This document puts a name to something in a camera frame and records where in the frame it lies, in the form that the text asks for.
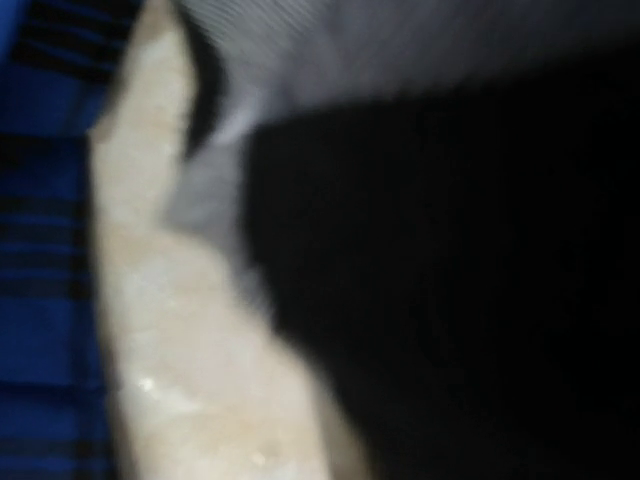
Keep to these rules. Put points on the grey black patterned shirt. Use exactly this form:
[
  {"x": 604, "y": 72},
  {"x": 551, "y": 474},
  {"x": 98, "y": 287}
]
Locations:
[{"x": 436, "y": 204}]

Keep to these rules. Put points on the blue plaid long sleeve shirt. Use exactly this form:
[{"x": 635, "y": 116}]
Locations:
[{"x": 58, "y": 59}]

